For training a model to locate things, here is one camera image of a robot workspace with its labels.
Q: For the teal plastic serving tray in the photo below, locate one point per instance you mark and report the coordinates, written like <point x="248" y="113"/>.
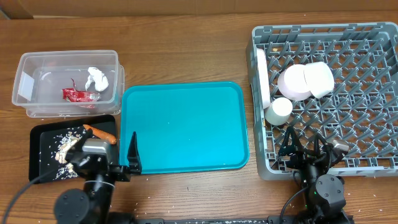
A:
<point x="187" y="127"/>

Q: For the orange carrot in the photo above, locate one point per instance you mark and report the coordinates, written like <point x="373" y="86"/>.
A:
<point x="101" y="134"/>

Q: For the pile of rice and peanuts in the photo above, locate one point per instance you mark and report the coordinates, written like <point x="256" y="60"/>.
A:
<point x="63" y="149"/>

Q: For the white plate with food scraps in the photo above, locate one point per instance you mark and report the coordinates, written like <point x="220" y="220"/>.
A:
<point x="263" y="78"/>

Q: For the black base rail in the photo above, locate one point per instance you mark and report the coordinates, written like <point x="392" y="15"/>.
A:
<point x="242" y="220"/>

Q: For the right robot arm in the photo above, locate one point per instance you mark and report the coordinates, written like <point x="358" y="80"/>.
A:
<point x="323" y="192"/>

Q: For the white bowl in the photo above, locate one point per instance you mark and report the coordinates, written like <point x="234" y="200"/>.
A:
<point x="319" y="79"/>

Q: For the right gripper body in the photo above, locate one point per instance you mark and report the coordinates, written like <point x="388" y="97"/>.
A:
<point x="301" y="162"/>

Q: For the grey dishwasher rack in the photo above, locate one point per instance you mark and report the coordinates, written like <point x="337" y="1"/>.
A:
<point x="361" y="110"/>

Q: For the red snack wrapper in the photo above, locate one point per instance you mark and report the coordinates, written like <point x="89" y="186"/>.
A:
<point x="76" y="96"/>

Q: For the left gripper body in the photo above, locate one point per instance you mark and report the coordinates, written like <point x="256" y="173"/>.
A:
<point x="115" y="173"/>

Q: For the white tissue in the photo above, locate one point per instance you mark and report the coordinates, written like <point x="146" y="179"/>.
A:
<point x="97" y="77"/>

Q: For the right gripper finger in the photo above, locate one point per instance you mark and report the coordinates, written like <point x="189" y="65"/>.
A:
<point x="291" y="144"/>
<point x="322" y="148"/>

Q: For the clear plastic waste bin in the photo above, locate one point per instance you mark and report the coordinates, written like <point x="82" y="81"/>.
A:
<point x="41" y="76"/>

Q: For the small white cup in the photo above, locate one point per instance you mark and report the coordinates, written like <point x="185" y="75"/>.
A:
<point x="279" y="111"/>

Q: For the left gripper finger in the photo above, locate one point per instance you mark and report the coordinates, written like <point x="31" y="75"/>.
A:
<point x="134" y="160"/>
<point x="77" y="147"/>

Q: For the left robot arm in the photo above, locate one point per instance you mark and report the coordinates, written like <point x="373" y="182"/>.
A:
<point x="88" y="205"/>

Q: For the black plastic tray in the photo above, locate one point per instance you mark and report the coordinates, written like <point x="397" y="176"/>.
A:
<point x="105" y="123"/>

